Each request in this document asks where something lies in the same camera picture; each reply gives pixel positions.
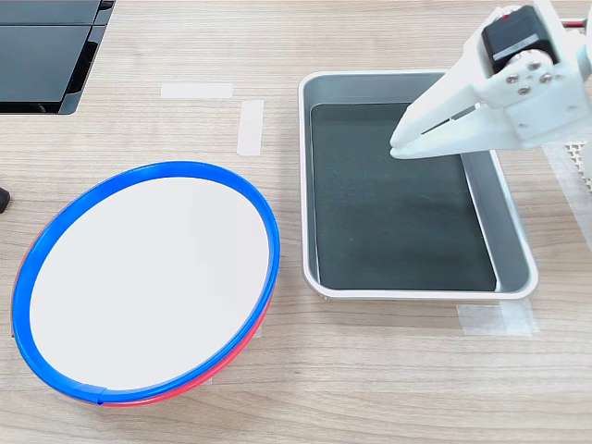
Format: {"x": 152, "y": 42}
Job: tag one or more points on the blue-rimmed round white plate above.
{"x": 148, "y": 287}

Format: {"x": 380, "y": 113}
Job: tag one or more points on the rectangular steel tray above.
{"x": 518, "y": 240}

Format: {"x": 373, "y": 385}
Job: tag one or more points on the black tray mat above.
{"x": 393, "y": 222}

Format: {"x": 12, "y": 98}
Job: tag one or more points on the black glossy device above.
{"x": 37, "y": 65}

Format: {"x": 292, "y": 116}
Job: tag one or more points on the red-rimmed round white plate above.
{"x": 134, "y": 405}

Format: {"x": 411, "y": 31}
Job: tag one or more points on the small black object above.
{"x": 3, "y": 200}

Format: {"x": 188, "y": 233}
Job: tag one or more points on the pale perforated base plate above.
{"x": 573, "y": 152}

